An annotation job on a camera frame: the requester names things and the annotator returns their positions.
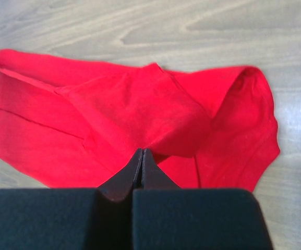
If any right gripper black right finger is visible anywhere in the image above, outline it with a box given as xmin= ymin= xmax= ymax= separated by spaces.
xmin=132 ymin=149 xmax=273 ymax=249

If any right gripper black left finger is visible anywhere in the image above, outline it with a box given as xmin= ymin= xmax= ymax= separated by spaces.
xmin=0 ymin=149 xmax=142 ymax=249

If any red t shirt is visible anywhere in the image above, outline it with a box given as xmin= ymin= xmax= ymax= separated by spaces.
xmin=0 ymin=49 xmax=280 ymax=191

